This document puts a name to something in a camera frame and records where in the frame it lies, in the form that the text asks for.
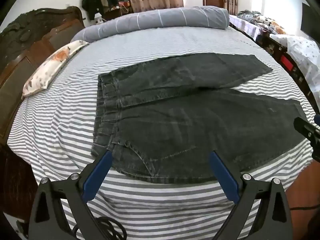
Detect black denim pants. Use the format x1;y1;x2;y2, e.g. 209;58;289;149
90;52;308;183

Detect grey white striped bed sheet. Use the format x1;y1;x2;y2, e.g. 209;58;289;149
6;26;318;240

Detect cluttered dark dresser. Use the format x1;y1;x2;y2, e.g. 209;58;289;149
107;0;133;20

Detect black cable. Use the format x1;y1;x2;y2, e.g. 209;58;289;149
71;216;128;240

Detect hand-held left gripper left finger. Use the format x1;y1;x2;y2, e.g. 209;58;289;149
27;151;128;240

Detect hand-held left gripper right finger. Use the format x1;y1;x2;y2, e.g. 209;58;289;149
209;150;293;240

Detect black television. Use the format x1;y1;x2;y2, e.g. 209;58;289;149
300;2;320;43

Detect white dotted blanket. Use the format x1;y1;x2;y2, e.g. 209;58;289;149
270;34;320;93

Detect dark wooden bed frame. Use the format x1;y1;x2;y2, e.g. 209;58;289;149
254;29;315;100

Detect hanging black jacket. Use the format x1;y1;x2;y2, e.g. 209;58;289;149
82;0;105;20

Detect carved wooden headboard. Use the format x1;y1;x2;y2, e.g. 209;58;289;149
0;6;85;140

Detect floral pillow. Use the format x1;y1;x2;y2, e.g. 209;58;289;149
22;40;89;99

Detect dark green cloth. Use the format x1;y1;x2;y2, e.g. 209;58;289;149
0;9;54;65

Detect checkered purple sheet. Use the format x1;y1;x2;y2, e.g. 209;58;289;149
229;14;263;40

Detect floral quilt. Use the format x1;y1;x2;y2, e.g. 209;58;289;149
236;10;285;34

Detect rolled grey duvet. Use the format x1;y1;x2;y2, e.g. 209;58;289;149
71;6;230;43

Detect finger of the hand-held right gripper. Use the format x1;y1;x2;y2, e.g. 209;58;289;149
293;116;320;145

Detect red box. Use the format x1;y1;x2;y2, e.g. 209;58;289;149
279;54;297;73

